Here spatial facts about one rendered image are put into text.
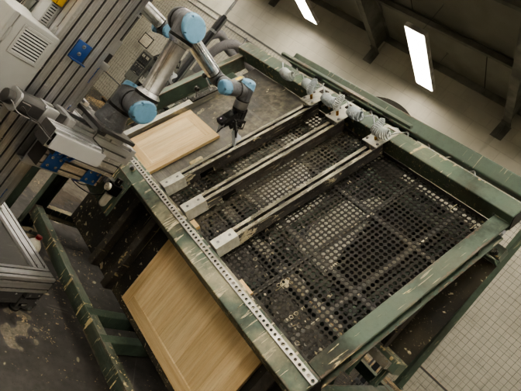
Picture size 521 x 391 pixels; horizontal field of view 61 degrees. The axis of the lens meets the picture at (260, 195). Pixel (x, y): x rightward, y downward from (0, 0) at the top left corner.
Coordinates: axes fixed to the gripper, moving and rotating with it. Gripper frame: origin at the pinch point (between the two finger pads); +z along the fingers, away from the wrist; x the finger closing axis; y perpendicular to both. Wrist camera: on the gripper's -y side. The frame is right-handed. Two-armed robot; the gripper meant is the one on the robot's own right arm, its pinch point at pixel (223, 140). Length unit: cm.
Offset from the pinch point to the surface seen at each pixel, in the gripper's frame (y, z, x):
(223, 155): 4.5, 10.3, 0.0
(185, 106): 23, 13, 61
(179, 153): -3.0, 25.4, 25.5
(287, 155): 24.6, -4.6, -25.5
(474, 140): 556, 38, 10
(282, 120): 41.2, -12.5, -2.0
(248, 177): 2.3, 8.7, -23.2
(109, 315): -53, 100, -14
